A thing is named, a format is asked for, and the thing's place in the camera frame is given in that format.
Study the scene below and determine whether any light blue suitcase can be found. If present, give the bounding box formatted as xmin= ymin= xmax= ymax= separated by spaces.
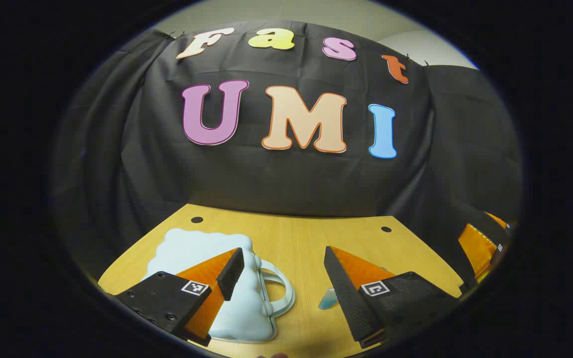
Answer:
xmin=142 ymin=228 xmax=295 ymax=344

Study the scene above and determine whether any white and blue cream tube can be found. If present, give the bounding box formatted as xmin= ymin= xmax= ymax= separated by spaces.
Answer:
xmin=318 ymin=287 xmax=337 ymax=310

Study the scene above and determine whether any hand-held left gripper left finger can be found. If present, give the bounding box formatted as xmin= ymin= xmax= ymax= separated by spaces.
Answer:
xmin=112 ymin=247 xmax=245 ymax=347

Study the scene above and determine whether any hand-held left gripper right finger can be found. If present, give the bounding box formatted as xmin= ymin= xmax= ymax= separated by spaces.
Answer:
xmin=323 ymin=246 xmax=461 ymax=349

